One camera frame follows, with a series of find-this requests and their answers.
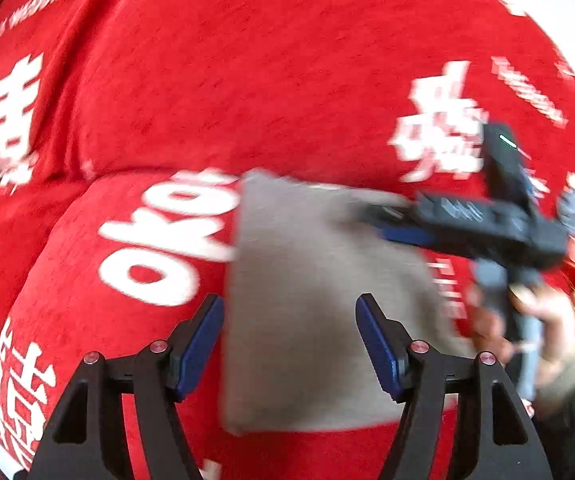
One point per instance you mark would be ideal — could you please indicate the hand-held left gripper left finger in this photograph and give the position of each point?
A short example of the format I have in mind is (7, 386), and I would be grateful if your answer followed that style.
(202, 342)

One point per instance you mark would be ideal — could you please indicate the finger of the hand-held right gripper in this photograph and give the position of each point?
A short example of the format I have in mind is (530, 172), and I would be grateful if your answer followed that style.
(405, 236)
(387, 210)

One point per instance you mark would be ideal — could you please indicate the small grey cloth garment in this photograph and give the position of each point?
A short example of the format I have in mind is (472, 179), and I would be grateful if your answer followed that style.
(307, 285)

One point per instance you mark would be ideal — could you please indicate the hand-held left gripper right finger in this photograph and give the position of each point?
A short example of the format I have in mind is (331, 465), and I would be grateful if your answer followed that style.
(375, 345)

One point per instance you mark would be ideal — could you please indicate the person's right hand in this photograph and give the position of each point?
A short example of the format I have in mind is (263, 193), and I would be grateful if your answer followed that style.
(557, 340)

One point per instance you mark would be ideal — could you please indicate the red printed blanket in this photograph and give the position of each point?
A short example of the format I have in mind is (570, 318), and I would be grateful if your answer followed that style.
(217, 85)

